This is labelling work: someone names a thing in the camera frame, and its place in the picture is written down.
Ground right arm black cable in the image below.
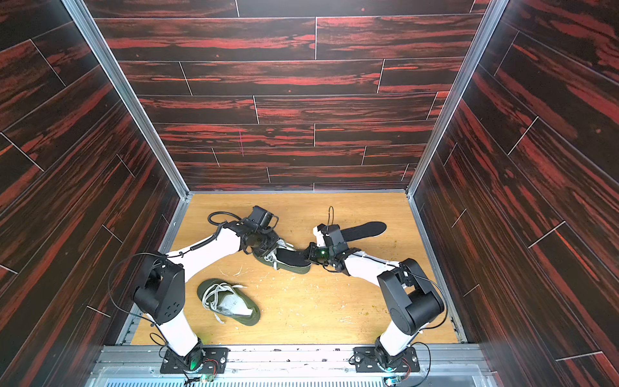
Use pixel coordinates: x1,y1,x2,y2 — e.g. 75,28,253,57
326,205,450,387

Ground black insole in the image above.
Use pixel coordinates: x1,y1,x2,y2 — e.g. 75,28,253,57
341,221,387,242
276,248,311,268

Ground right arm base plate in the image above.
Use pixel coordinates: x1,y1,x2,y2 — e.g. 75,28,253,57
349,346,420,372

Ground aluminium front rail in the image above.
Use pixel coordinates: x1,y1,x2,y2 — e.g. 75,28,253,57
86,343,499,386

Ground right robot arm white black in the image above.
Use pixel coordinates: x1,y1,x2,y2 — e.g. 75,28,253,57
303,221,445,363

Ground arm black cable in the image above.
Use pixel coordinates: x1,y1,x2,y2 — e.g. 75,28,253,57
107,210,243,349
326,205,450,387

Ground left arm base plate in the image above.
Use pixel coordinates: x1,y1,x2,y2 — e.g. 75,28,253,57
160,345,230,376

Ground green shoe white laces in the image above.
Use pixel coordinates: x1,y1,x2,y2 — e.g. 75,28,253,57
252,247,311,274
197,278,260,327

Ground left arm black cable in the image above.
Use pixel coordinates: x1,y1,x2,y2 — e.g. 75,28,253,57
107,210,243,349

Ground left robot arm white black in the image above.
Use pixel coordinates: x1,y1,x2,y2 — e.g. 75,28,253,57
131,206,279,362

